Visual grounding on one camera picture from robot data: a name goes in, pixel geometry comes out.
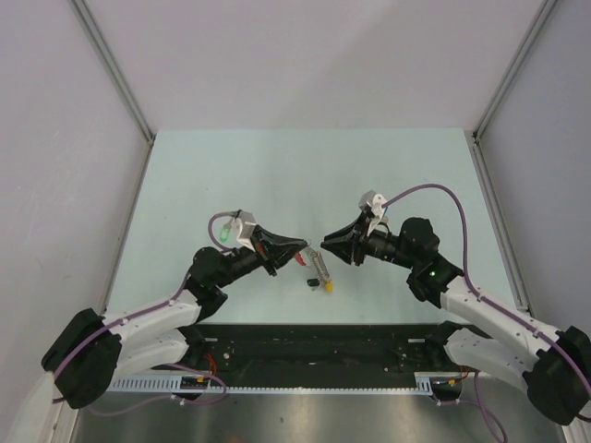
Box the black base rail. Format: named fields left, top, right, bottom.
left=180, top=324, right=465, bottom=390

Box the red handled metal key holder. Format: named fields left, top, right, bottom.
left=295, top=246, right=331, bottom=283

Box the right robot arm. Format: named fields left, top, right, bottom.
left=320, top=210, right=590, bottom=425

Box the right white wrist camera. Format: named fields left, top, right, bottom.
left=358, top=190, right=387, bottom=218

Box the right aluminium corner post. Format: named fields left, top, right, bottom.
left=471, top=0, right=560, bottom=139

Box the aluminium corner post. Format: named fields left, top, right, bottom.
left=471, top=0, right=560, bottom=139
left=67, top=0, right=156, bottom=144

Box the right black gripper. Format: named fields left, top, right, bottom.
left=320, top=210, right=417, bottom=270

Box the white cable duct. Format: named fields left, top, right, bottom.
left=108, top=373, right=456, bottom=398

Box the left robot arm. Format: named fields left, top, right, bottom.
left=41, top=224, right=308, bottom=410

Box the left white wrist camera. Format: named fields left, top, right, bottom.
left=231, top=210, right=257, bottom=251

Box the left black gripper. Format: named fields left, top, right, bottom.
left=213, top=223, right=306, bottom=288

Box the left aluminium corner post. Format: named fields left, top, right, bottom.
left=67, top=0, right=156, bottom=144

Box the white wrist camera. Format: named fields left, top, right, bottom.
left=231, top=210, right=257, bottom=251
left=358, top=190, right=387, bottom=218

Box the key with green tag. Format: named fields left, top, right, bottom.
left=220, top=222, right=232, bottom=244

